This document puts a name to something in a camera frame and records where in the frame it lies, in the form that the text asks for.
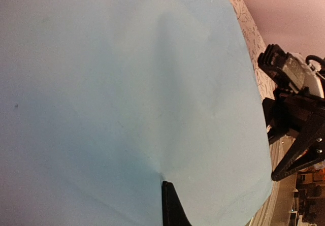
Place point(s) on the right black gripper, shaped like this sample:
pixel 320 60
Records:
pixel 301 117

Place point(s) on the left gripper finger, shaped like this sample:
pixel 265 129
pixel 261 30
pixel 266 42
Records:
pixel 172 210

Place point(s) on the blue wrapping paper sheet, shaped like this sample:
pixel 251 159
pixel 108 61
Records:
pixel 104 100

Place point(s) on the floral patterned table mat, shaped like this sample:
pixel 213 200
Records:
pixel 255 45

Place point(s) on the front aluminium rail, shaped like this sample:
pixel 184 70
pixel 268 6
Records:
pixel 276 209

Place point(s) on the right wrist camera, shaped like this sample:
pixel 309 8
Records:
pixel 292 72

